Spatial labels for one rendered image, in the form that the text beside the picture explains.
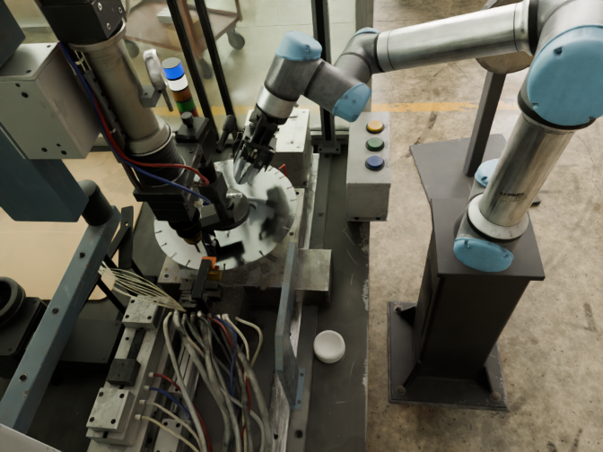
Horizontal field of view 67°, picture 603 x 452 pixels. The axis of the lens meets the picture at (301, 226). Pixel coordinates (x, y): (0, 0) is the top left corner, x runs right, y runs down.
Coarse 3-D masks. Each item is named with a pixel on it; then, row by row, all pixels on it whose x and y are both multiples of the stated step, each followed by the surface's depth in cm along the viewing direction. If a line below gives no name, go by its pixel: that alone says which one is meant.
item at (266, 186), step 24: (216, 168) 114; (264, 192) 107; (288, 192) 106; (264, 216) 102; (288, 216) 102; (168, 240) 101; (216, 240) 99; (240, 240) 99; (264, 240) 98; (192, 264) 96; (216, 264) 96; (240, 264) 95
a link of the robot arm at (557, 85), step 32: (576, 0) 64; (544, 32) 66; (576, 32) 59; (544, 64) 60; (576, 64) 58; (544, 96) 62; (576, 96) 61; (544, 128) 68; (576, 128) 66; (512, 160) 76; (544, 160) 73; (512, 192) 80; (480, 224) 90; (512, 224) 87; (480, 256) 93; (512, 256) 92
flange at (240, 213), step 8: (232, 192) 107; (240, 192) 106; (232, 200) 103; (240, 200) 105; (248, 200) 105; (208, 208) 104; (232, 208) 103; (240, 208) 103; (248, 208) 103; (240, 216) 102; (232, 224) 101
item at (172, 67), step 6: (168, 60) 108; (174, 60) 107; (168, 66) 106; (174, 66) 106; (180, 66) 107; (168, 72) 107; (174, 72) 107; (180, 72) 108; (168, 78) 108; (174, 78) 108
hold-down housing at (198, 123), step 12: (192, 120) 75; (204, 120) 77; (180, 132) 76; (192, 132) 75; (204, 132) 76; (204, 144) 77; (204, 156) 78; (204, 168) 82; (204, 180) 85; (216, 180) 86; (204, 192) 86; (216, 192) 86
